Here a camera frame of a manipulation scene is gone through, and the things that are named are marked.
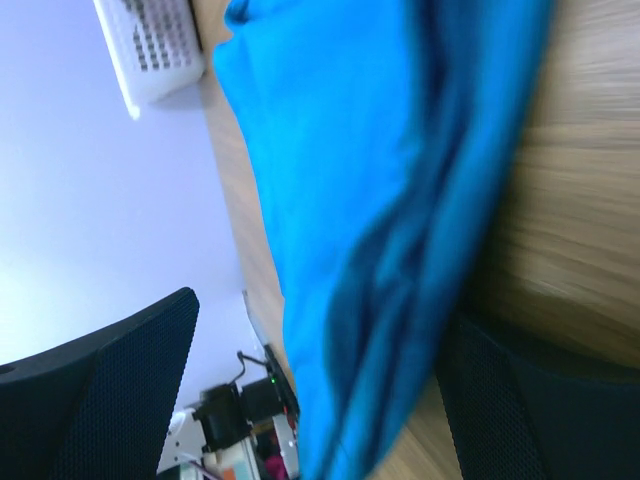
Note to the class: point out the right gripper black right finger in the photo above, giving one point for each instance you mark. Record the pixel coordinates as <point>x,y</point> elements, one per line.
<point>520,407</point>

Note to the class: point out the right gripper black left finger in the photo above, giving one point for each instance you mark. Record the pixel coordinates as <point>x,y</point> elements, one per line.
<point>99,406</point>

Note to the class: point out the blue t-shirt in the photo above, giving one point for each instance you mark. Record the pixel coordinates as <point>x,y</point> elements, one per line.
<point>380,134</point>

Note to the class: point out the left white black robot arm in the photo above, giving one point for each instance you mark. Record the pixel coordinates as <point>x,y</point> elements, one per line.
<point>247,432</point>

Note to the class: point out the white plastic laundry basket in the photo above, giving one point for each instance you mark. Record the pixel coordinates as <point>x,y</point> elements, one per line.
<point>154,46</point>

